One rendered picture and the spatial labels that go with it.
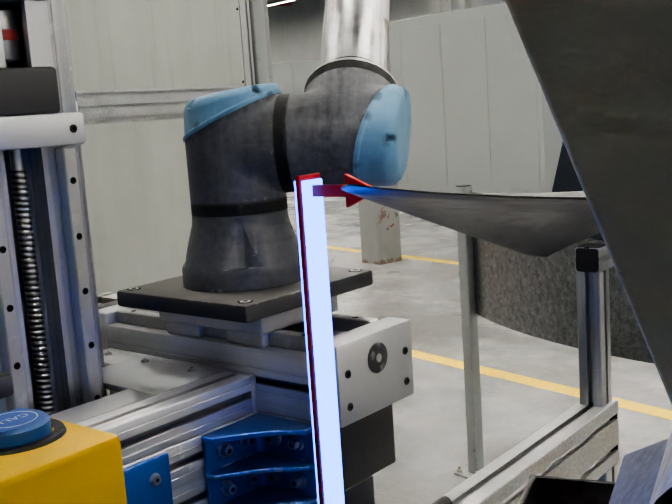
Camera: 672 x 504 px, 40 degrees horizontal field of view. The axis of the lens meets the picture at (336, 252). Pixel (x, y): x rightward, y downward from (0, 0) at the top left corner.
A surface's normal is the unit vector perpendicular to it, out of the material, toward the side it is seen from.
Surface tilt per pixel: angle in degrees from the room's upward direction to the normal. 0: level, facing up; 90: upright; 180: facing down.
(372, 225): 90
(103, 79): 90
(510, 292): 90
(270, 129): 73
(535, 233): 156
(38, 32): 90
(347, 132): 80
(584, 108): 130
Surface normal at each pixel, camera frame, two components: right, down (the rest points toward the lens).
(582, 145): -0.43, 0.76
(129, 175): 0.78, 0.05
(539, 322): -0.89, 0.13
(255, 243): 0.32, -0.18
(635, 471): -0.86, -0.51
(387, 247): 0.62, 0.08
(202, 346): -0.64, 0.16
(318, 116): -0.16, -0.36
